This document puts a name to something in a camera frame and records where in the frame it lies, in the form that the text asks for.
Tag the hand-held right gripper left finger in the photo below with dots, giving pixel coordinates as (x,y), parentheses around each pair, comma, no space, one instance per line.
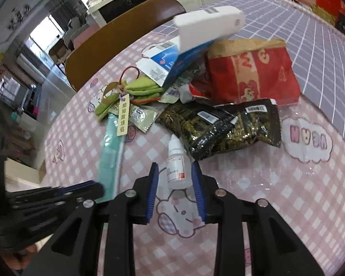
(151,192)

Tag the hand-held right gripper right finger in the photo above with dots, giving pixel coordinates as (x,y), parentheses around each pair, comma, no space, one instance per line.
(199,192)

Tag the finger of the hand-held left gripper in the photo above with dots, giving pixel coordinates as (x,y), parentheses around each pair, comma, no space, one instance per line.
(87,194)
(74,184)

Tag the white dropper bottle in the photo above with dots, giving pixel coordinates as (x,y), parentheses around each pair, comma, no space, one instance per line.
(176,166)

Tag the black snack packet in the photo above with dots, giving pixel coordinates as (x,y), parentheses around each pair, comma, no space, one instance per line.
(195,129)
(256,126)

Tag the red paper bag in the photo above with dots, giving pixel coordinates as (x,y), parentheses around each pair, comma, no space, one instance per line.
(247,72)

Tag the person's left hand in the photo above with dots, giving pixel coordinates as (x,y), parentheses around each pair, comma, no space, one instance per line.
(18,260)

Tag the teal plastic packet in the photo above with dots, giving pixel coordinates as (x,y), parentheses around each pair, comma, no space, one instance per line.
(110,155)

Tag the green sachet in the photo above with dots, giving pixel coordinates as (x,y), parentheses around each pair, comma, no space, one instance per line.
(142,116)

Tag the pink checked tablecloth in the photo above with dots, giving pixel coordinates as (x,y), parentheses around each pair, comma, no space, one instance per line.
(276,192)

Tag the wooden tag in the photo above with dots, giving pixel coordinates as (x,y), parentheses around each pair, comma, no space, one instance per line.
(123,115)

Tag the green cloth pouch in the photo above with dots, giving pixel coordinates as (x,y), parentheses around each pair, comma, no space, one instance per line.
(105,106)
(142,86)

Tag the teal cup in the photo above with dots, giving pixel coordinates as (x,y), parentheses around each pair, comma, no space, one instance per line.
(14,116)

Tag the television stand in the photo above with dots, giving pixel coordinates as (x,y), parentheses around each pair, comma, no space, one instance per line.
(30,97)

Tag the crumpled white red wrapper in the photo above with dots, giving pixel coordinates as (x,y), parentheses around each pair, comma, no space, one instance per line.
(194,92)

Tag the white and green wrapper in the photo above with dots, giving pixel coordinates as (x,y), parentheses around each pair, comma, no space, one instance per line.
(172,93)

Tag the standing air conditioner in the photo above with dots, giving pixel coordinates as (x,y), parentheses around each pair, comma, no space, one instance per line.
(30,67)

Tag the blue and white box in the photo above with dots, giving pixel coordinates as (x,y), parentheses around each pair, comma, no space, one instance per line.
(169,63)

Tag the brown wooden chair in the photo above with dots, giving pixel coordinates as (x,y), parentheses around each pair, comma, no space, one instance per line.
(109,43)

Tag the pink blanket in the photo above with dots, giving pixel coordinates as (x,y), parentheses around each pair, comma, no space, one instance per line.
(87,36)

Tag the white cardboard box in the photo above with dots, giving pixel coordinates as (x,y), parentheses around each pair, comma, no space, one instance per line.
(207,26)

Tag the purple checked cloth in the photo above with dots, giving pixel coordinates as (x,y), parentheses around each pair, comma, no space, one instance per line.
(319,63)

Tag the red gift box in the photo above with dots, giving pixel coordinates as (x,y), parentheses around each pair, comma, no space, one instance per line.
(329,3)

